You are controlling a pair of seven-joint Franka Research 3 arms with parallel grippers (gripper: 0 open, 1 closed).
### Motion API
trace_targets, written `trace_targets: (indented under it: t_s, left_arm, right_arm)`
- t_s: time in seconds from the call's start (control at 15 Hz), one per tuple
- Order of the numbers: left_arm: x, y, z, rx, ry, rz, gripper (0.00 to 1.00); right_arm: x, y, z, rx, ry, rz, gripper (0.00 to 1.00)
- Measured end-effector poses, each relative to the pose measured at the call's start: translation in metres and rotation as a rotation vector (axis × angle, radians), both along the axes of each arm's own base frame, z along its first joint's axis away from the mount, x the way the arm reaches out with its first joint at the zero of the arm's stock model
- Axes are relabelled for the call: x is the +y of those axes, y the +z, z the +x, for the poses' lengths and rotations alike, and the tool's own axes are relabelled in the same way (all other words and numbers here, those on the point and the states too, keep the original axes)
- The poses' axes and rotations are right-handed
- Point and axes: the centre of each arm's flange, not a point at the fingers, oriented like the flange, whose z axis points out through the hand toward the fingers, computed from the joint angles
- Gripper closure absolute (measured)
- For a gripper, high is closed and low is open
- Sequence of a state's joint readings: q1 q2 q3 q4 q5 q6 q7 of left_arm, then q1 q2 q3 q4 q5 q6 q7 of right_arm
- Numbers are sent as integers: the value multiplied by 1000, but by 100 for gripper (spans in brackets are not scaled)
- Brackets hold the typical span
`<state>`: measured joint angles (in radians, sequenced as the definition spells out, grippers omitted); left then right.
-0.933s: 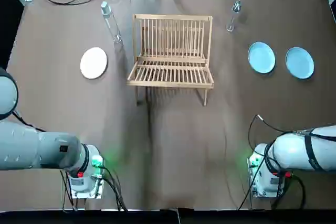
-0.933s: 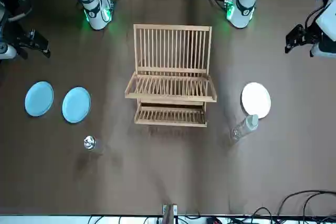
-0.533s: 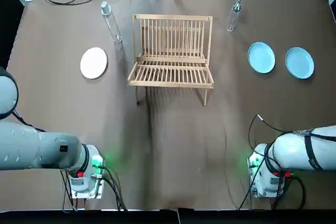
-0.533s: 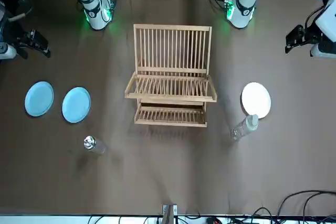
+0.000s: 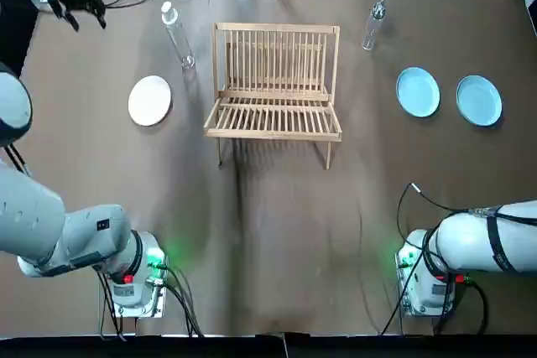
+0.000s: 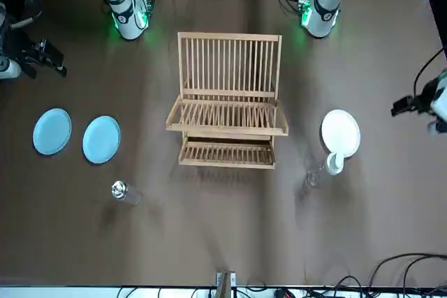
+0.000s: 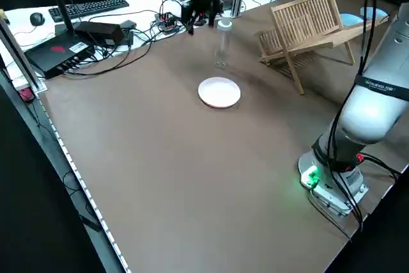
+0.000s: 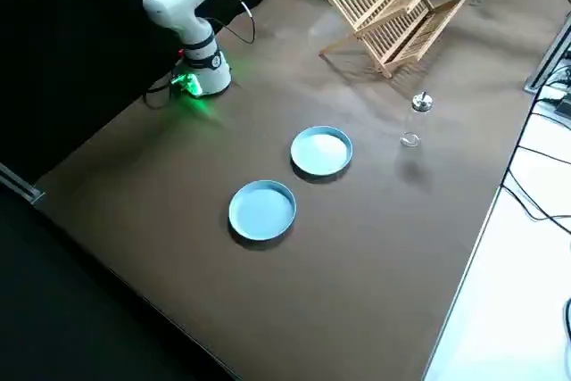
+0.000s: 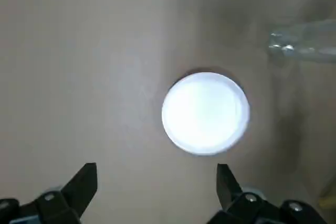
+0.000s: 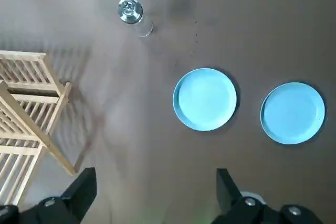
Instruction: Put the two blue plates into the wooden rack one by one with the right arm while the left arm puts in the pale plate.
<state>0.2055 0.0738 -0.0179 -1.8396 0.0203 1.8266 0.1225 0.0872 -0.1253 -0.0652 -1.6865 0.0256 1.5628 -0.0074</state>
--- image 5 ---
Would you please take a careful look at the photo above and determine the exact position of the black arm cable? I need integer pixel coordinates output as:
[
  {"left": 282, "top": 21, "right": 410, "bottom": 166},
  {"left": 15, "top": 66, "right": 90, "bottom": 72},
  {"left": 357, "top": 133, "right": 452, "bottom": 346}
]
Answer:
[
  {"left": 3, "top": 143, "right": 33, "bottom": 179},
  {"left": 396, "top": 181, "right": 504, "bottom": 250}
]

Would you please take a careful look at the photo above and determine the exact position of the wooden slatted dish rack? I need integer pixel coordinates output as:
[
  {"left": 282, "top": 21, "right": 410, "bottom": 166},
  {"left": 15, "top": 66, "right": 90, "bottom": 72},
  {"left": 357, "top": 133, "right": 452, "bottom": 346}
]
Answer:
[{"left": 204, "top": 22, "right": 343, "bottom": 171}]

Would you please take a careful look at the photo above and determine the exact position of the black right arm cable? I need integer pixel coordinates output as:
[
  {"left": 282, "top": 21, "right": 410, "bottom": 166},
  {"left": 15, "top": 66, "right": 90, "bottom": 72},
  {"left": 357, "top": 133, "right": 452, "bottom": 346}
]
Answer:
[{"left": 396, "top": 181, "right": 504, "bottom": 250}]

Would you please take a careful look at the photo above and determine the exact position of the blue round plate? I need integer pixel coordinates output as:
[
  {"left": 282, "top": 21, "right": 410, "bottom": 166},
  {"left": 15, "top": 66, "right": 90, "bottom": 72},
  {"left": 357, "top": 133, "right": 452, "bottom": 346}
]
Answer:
[
  {"left": 456, "top": 75, "right": 503, "bottom": 127},
  {"left": 395, "top": 66, "right": 441, "bottom": 118}
]

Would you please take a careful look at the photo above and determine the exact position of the clear bottle white cap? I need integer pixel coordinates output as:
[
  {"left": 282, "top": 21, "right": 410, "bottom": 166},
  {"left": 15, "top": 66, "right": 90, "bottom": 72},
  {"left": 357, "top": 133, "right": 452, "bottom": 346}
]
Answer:
[{"left": 160, "top": 1, "right": 197, "bottom": 69}]

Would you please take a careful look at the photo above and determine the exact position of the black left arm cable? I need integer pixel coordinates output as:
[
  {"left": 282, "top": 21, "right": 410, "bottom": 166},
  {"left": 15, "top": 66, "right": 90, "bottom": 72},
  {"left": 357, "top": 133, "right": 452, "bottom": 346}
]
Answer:
[{"left": 3, "top": 143, "right": 33, "bottom": 179}]

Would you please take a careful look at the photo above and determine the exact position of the pale round plate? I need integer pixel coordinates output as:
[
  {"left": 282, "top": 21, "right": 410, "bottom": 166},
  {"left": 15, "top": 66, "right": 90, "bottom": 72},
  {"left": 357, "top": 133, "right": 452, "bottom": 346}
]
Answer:
[{"left": 128, "top": 75, "right": 173, "bottom": 127}]

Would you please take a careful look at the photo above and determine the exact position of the clear bottle silver cap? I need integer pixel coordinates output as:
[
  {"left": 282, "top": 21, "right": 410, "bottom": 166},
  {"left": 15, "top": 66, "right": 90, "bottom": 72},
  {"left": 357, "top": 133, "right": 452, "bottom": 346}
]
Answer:
[{"left": 361, "top": 0, "right": 387, "bottom": 51}]

